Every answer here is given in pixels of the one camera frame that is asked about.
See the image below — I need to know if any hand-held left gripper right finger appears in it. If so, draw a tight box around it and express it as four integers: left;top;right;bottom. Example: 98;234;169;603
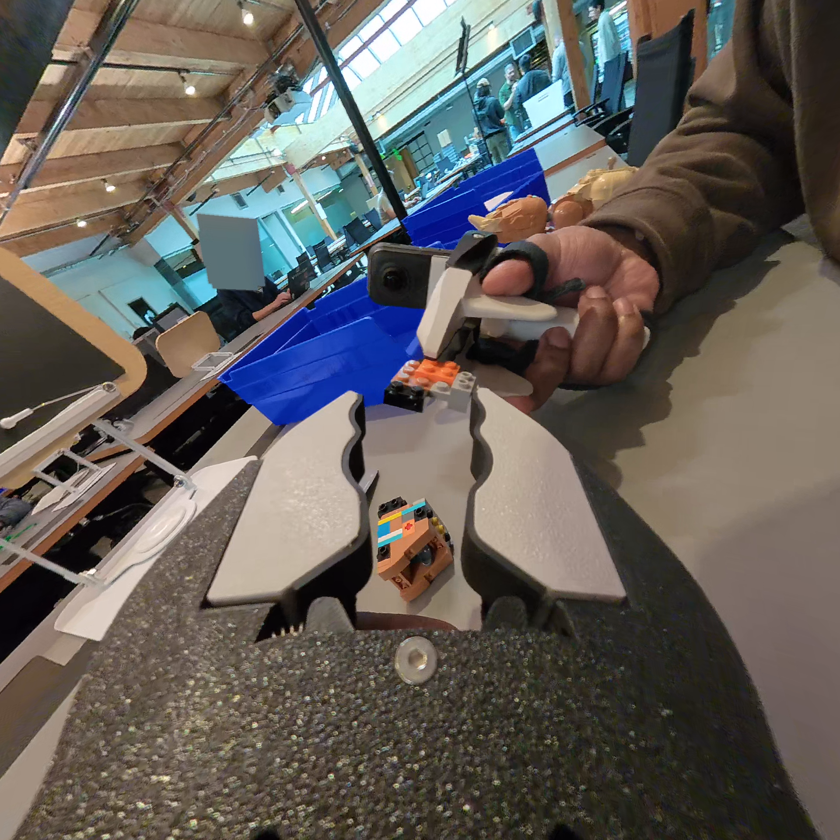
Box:
462;387;628;605

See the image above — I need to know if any ceiling projector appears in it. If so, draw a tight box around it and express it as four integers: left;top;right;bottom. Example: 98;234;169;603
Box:
262;62;314;126

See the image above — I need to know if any wooden-edged background desk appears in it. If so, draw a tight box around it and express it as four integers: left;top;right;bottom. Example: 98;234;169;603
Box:
79;252;368;463

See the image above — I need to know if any beige toy figurine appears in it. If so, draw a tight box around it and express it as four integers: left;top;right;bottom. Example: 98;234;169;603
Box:
550;166;641;229

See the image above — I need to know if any colourful toy brick model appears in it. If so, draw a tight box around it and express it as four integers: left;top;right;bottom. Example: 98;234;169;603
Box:
376;497;455;602

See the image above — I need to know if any person's right forearm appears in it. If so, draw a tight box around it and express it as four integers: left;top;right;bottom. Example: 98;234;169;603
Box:
577;0;840;312

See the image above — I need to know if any orange grey black brick cluster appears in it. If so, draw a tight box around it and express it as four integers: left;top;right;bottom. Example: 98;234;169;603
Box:
382;356;478;414

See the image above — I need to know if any person's right hand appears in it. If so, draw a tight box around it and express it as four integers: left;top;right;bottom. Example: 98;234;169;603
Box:
481;228;661;416

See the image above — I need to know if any black mesh office chair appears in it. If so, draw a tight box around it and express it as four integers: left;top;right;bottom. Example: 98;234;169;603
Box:
626;10;697;168

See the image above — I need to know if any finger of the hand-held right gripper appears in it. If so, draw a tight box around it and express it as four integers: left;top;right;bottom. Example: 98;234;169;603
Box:
416;266;476;362

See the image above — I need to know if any white metal stand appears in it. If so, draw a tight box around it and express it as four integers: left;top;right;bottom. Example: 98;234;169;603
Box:
0;384;265;642

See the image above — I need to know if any grey desk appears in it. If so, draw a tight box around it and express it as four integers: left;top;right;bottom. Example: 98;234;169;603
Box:
0;226;840;840

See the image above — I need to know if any black floor lamp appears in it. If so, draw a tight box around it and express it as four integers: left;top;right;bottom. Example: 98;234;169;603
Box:
293;0;409;219

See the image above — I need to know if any wooden-backed chair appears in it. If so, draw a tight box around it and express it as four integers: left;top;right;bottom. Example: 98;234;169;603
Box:
155;311;222;379

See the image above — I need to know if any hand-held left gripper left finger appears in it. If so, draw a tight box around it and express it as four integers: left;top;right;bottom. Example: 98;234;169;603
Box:
205;391;370;608

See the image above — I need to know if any blue plastic bin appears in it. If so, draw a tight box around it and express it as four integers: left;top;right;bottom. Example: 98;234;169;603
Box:
303;249;421;342
400;147;552;253
218;289;434;427

